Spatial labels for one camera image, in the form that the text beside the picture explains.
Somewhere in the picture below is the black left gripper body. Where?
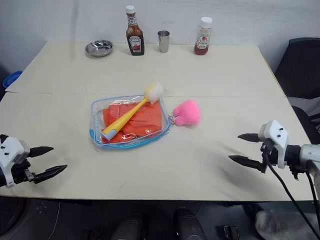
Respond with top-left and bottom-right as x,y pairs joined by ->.
10,159 -> 36,185

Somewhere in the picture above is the pink plush keychain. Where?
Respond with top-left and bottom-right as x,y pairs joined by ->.
170,99 -> 202,127

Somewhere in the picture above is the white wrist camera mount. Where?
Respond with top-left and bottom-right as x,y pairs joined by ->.
258,119 -> 290,169
0,136 -> 31,189

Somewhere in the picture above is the clear pouch with orange cloth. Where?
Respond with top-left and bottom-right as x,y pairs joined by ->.
88,92 -> 172,152

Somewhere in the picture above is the dark rounded robot leg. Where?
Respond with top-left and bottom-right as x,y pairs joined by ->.
173,206 -> 208,240

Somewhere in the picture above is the red squeeze ketchup bottle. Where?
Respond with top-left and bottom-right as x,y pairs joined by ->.
193,16 -> 213,56

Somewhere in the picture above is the stainless steel cup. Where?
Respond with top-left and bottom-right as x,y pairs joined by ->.
157,30 -> 171,53

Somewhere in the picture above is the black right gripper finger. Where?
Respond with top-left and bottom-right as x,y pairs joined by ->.
237,133 -> 261,144
228,155 -> 266,173

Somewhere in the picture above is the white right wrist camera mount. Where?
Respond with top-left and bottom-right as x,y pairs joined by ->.
258,119 -> 290,169

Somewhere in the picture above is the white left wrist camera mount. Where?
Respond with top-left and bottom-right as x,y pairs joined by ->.
0,136 -> 31,189

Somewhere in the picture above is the dark ketchup bottle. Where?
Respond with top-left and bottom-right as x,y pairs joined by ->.
125,5 -> 145,57

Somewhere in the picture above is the black office chair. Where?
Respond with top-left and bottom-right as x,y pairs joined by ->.
274,37 -> 320,145

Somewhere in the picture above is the yellow sponge brush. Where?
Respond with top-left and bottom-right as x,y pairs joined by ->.
101,81 -> 165,141

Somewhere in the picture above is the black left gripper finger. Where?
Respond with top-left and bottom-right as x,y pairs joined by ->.
33,164 -> 68,185
27,146 -> 55,159

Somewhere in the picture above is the blue plastic bin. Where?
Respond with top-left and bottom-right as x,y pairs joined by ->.
2,70 -> 24,90

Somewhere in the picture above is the stainless steel bowl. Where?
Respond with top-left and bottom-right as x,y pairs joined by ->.
84,39 -> 114,58

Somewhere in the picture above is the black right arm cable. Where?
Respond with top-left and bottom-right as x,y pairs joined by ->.
263,152 -> 320,238

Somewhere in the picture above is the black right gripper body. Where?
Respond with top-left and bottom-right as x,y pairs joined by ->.
259,138 -> 279,173

